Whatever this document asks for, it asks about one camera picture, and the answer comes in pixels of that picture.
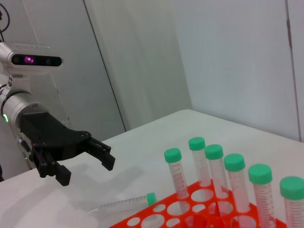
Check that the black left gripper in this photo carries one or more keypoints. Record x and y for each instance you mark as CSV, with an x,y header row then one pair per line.
x,y
52,133

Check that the green-capped clear test tube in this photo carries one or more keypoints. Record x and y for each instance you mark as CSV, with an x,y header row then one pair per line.
x,y
217,175
200,166
123,203
237,190
294,211
178,180
263,202

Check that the orange test tube rack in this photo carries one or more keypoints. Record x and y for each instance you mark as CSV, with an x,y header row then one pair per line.
x,y
165,215

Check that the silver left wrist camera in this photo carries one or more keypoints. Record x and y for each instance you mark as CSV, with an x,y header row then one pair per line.
x,y
31,51

